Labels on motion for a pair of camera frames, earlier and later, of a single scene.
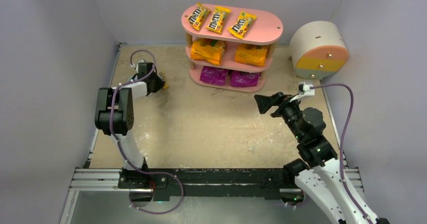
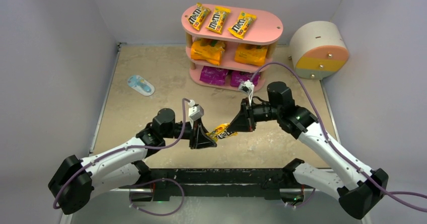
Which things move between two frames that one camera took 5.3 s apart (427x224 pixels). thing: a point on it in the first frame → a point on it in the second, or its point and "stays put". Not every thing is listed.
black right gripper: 276,103 → 249,117
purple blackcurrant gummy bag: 213,75 stays put
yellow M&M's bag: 198,15 stays put
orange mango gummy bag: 251,54 stays put
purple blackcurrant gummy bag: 240,79 stays put
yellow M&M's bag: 237,30 stays put
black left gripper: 157,83 → 194,135
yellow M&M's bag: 216,21 stays put
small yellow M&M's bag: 166,85 → 220,132
